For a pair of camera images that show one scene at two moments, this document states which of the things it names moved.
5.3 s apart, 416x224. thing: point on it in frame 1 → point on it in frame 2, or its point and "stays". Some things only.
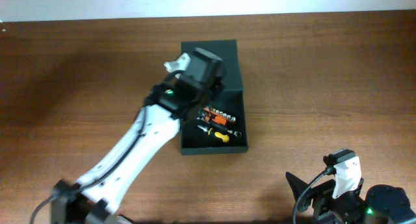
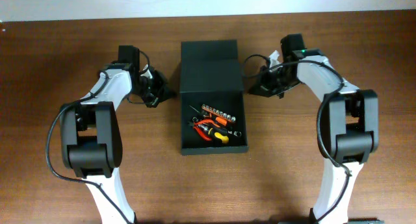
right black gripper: [322, 194] → [262, 87]
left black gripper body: [209, 93] → [150, 87]
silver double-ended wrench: [236, 133] stays
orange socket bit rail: [212, 110] stays
